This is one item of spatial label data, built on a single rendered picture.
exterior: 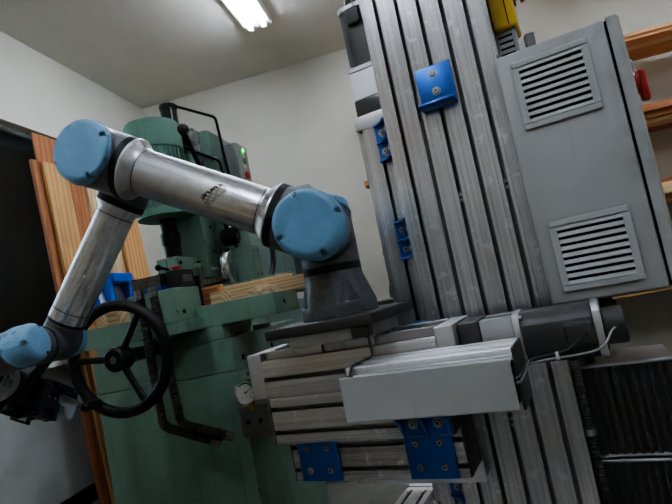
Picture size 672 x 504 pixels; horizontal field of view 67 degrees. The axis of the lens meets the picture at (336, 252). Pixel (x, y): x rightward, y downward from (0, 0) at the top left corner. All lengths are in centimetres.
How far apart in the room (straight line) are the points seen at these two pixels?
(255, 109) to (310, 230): 348
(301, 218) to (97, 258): 49
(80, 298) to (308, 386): 50
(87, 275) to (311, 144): 307
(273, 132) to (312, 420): 335
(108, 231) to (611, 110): 97
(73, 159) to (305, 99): 329
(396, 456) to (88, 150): 77
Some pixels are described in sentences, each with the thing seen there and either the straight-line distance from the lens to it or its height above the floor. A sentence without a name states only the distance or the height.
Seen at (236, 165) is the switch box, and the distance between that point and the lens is 192.
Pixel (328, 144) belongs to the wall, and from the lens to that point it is 402.
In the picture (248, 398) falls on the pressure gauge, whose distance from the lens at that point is 136.
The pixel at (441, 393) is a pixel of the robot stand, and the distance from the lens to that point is 77.
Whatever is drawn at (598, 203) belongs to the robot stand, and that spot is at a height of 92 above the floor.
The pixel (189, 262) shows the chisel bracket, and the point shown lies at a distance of 169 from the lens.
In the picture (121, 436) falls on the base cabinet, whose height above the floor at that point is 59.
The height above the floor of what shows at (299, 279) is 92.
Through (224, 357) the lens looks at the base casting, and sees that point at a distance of 144.
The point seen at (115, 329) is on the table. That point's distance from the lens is 160.
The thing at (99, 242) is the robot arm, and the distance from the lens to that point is 114.
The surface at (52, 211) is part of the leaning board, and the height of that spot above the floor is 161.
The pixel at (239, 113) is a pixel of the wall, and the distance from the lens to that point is 431.
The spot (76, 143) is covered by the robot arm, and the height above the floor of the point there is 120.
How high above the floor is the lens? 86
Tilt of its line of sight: 5 degrees up
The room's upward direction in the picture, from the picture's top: 11 degrees counter-clockwise
